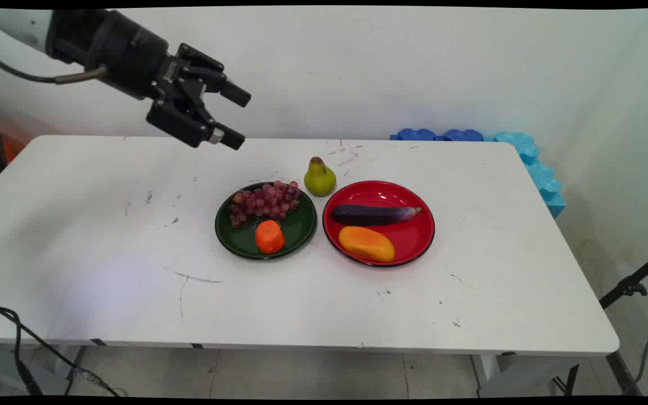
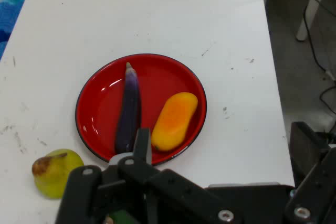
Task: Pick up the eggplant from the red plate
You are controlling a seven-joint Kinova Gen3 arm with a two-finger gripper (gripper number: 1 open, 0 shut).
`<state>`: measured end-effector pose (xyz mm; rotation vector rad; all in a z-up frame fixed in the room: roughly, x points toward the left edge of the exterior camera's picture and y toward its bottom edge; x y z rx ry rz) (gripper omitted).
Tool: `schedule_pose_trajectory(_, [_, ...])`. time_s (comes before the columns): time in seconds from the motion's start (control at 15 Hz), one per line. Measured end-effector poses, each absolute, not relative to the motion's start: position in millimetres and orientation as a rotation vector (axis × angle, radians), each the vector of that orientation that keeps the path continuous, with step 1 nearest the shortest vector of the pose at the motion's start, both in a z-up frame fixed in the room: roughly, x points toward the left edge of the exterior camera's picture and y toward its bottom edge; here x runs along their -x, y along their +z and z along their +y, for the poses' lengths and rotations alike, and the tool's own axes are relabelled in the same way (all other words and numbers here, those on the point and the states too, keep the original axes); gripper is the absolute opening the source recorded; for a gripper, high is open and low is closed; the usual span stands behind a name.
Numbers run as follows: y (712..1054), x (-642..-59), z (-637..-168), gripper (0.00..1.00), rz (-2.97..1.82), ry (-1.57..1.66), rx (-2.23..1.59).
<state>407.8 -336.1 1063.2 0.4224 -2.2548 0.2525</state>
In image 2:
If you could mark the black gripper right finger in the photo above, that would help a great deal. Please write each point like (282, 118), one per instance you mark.
(312, 161)

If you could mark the purple toy eggplant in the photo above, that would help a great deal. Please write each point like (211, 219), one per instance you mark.
(128, 108)

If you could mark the blue crumpled cloth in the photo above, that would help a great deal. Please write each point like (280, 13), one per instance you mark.
(10, 14)

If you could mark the yellow-orange toy mango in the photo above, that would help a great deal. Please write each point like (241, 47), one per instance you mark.
(173, 121)

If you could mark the yellow-green toy pear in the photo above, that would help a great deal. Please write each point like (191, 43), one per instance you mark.
(55, 174)

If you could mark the white table leg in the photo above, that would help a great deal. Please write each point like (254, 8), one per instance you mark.
(311, 6)

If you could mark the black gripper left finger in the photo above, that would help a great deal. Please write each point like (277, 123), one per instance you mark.
(136, 179)

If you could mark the red plate with black rim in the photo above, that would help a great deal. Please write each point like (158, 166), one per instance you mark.
(105, 108)

